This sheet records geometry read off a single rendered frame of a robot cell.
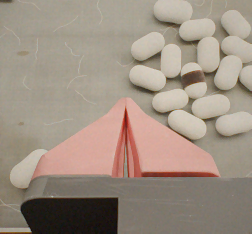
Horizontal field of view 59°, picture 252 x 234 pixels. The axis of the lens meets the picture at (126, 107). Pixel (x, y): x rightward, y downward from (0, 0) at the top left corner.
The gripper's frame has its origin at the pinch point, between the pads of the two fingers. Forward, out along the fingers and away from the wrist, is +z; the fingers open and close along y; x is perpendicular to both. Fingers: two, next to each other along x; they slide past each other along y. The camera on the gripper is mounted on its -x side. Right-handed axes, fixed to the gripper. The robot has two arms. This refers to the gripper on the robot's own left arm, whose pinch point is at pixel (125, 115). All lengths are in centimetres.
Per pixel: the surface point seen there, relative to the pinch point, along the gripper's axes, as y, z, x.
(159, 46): -3.1, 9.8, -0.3
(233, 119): -8.9, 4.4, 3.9
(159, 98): -2.8, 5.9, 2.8
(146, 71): -1.8, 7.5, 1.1
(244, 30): -10.9, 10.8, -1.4
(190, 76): -5.6, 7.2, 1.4
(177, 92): -4.4, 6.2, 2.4
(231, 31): -10.1, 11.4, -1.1
